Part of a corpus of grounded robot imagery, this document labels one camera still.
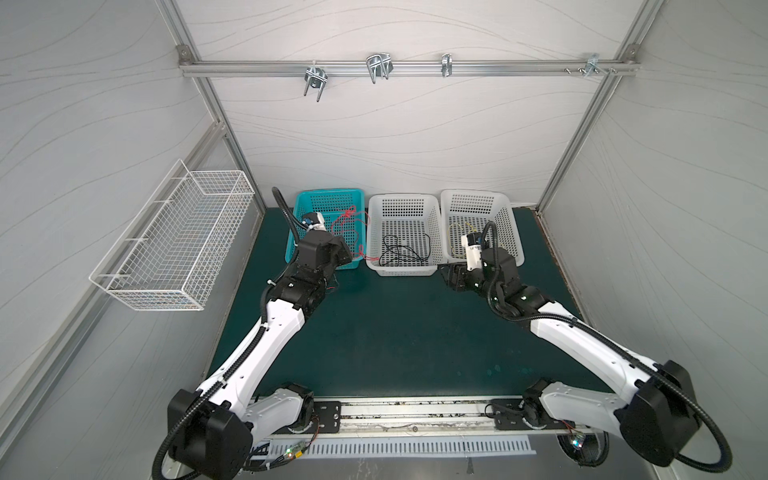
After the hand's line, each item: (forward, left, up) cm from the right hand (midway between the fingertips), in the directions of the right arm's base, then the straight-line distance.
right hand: (452, 257), depth 80 cm
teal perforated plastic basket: (+28, +40, -9) cm, 50 cm away
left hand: (+2, +29, +7) cm, 30 cm away
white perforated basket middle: (+24, +14, -20) cm, 34 cm away
